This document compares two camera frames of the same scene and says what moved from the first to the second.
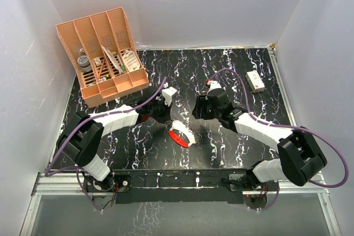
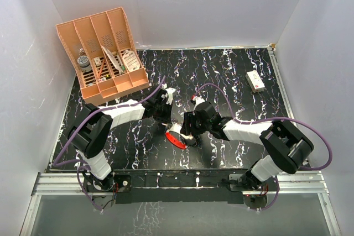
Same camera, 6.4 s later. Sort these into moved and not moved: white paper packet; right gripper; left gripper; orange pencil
Moved: right gripper
Not moved: orange pencil; left gripper; white paper packet
